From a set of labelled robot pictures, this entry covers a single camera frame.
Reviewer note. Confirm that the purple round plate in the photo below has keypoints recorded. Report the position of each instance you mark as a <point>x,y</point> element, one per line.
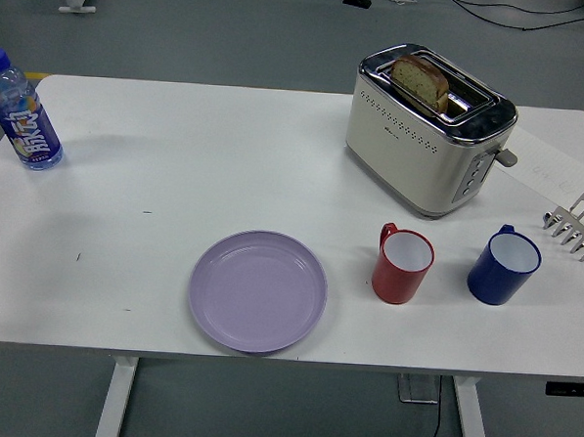
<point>259,292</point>

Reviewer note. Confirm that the red cup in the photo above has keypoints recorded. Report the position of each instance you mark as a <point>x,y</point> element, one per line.
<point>396,283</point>

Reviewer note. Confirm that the cream silver toaster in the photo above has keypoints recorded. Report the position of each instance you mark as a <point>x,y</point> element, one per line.
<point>403,156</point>

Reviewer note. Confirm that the brown bread slice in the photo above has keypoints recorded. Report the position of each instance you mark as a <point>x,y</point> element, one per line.
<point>421,83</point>

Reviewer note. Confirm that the blue cup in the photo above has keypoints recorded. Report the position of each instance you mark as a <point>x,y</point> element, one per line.
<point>494,283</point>

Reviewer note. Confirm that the white table leg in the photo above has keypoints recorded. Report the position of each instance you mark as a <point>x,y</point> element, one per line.
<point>116,400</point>
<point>472,424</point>

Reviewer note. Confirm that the white paper sheet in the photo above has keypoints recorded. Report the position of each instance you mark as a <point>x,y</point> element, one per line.
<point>550,158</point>

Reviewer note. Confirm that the blue-capped drink bottle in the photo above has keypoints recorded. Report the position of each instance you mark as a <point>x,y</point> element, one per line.
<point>27,121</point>

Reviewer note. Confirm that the silver metal toast rack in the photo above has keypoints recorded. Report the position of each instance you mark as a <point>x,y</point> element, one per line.
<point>578,228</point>

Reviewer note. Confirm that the black desk control panel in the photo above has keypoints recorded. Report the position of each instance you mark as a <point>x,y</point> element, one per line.
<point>571,390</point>

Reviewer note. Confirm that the grey under-table bracket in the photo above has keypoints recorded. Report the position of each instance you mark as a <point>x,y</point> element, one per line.
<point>417,389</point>

